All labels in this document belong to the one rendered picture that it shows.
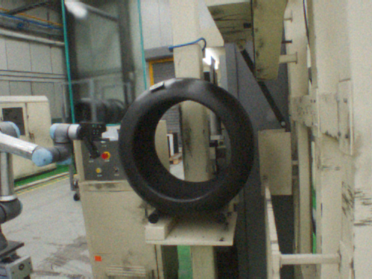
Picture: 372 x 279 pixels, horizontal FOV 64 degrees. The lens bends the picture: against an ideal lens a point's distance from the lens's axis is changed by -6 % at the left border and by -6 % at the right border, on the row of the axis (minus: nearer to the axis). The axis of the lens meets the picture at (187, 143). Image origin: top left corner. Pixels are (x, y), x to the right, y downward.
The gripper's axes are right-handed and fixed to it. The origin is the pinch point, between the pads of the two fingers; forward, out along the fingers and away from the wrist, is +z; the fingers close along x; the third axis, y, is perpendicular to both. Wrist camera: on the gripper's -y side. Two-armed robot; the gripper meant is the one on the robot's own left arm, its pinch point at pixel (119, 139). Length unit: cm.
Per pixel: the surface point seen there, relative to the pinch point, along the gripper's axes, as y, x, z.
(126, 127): 6.8, -11.7, 8.0
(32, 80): 73, 790, -685
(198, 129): 4.5, 24.9, 31.5
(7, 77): 74, 687, -700
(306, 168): -10, 19, 84
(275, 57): 37, -5, 65
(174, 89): 22.8, -11.7, 27.5
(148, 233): -37.0, -12.1, 18.5
